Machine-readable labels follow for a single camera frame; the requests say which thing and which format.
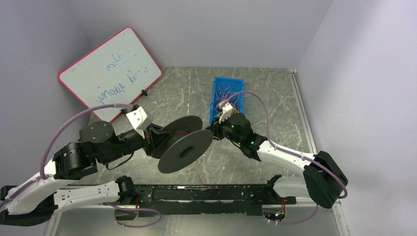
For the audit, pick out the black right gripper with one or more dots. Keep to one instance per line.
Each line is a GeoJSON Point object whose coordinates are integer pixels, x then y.
{"type": "Point", "coordinates": [216, 131]}

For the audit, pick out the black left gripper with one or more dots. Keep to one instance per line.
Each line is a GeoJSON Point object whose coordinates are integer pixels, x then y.
{"type": "Point", "coordinates": [151, 138]}

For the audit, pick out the grey perforated cable spool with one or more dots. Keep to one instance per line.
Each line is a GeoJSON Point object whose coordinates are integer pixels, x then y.
{"type": "Point", "coordinates": [189, 142]}

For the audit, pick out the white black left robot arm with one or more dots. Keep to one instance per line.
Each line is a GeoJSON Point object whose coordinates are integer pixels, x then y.
{"type": "Point", "coordinates": [44, 195]}

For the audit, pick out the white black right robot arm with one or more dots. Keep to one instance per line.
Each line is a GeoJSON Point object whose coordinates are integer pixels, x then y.
{"type": "Point", "coordinates": [318, 176]}

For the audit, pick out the blue plastic bin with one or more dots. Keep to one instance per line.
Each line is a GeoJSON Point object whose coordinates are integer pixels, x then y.
{"type": "Point", "coordinates": [223, 88]}

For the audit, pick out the pink framed whiteboard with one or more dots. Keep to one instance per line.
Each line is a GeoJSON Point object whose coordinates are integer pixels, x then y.
{"type": "Point", "coordinates": [117, 71]}

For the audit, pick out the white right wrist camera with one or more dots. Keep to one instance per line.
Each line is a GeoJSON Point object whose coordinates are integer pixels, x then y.
{"type": "Point", "coordinates": [225, 111]}

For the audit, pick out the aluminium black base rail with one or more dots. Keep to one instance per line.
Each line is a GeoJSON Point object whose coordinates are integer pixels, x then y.
{"type": "Point", "coordinates": [173, 199]}

